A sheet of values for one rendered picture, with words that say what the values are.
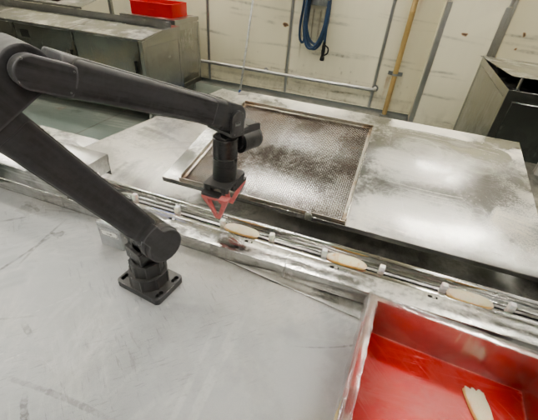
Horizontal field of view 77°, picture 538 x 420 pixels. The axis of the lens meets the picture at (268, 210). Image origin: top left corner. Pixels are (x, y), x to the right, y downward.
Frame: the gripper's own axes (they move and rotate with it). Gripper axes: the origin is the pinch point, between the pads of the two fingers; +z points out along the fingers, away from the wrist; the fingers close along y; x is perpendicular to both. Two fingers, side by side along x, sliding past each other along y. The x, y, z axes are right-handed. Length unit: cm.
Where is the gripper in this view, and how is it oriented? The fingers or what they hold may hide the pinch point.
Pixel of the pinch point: (224, 207)
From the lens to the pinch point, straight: 87.3
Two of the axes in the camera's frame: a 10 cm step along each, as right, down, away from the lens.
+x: -9.4, -2.6, 2.3
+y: 3.4, -5.2, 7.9
